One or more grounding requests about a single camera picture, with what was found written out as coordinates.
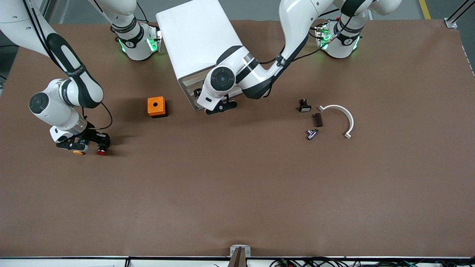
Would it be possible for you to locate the brown table mat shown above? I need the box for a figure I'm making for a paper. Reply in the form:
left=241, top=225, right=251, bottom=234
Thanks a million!
left=0, top=19, right=475, bottom=259

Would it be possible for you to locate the orange button enclosure box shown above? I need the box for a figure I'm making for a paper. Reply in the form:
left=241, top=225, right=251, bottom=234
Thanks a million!
left=147, top=96, right=168, bottom=118

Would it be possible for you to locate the white curved plastic bracket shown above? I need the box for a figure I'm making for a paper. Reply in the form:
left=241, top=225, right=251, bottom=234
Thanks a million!
left=318, top=105, right=354, bottom=139

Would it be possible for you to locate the aluminium frame profile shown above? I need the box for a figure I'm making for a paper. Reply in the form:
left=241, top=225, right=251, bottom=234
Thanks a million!
left=35, top=0, right=56, bottom=24
left=444, top=0, right=475, bottom=29

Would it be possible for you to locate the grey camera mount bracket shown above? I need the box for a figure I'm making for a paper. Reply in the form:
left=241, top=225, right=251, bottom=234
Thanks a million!
left=229, top=245, right=251, bottom=267

